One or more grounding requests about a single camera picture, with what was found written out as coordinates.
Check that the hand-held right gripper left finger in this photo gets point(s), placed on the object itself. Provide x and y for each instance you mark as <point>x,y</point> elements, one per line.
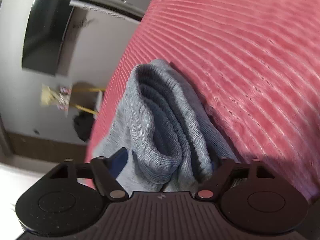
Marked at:
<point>121,158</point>

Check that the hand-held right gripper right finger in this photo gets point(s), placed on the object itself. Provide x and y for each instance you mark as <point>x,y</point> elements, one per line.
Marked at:
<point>222,170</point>

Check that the grey pants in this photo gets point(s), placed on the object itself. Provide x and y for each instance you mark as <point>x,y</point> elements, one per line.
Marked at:
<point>160,130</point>

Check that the black cloth heap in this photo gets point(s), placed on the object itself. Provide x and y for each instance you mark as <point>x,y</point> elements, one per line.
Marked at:
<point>83,126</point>

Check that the yellow legged side table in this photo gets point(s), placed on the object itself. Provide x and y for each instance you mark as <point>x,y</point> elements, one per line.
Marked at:
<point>85,97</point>

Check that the pink ribbed blanket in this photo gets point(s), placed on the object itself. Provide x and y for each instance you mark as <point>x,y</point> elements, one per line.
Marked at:
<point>237,67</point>

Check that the white tower air conditioner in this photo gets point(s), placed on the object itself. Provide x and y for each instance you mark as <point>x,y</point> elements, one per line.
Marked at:
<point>110,8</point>

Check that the black wall television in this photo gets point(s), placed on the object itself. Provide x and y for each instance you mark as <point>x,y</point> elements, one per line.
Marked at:
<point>45,32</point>

